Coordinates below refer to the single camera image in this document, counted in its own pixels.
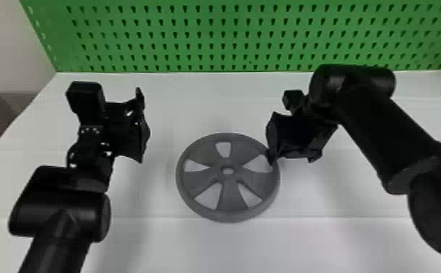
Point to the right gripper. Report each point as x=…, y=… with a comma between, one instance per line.
x=311, y=131

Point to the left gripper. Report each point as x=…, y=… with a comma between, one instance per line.
x=116, y=125

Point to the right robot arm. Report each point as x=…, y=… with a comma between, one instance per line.
x=380, y=125

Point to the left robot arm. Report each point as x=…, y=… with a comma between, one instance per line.
x=58, y=213

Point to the grey wheel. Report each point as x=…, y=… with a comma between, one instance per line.
x=227, y=190

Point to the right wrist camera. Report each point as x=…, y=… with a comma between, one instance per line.
x=293, y=98

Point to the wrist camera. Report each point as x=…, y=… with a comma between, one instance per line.
x=293, y=98
x=85, y=100

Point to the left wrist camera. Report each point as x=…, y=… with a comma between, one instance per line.
x=85, y=100

